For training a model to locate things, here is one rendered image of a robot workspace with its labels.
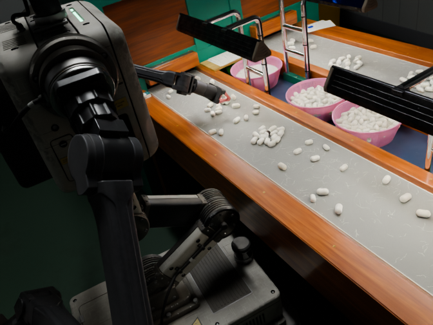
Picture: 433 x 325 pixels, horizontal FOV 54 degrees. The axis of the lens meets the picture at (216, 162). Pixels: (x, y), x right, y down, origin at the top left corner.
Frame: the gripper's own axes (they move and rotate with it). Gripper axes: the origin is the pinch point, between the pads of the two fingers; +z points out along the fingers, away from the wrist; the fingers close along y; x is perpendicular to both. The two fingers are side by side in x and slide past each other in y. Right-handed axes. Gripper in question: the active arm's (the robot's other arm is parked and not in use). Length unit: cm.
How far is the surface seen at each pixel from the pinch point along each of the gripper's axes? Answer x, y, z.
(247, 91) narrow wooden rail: -5.6, 6.7, 13.9
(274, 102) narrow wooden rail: -6.7, -10.6, 15.4
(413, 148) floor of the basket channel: -13, -65, 37
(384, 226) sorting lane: 10, -89, 1
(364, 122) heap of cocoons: -14, -48, 28
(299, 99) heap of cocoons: -12.0, -14.5, 24.8
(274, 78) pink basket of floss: -16.0, 13.5, 31.8
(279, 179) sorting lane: 15, -51, -5
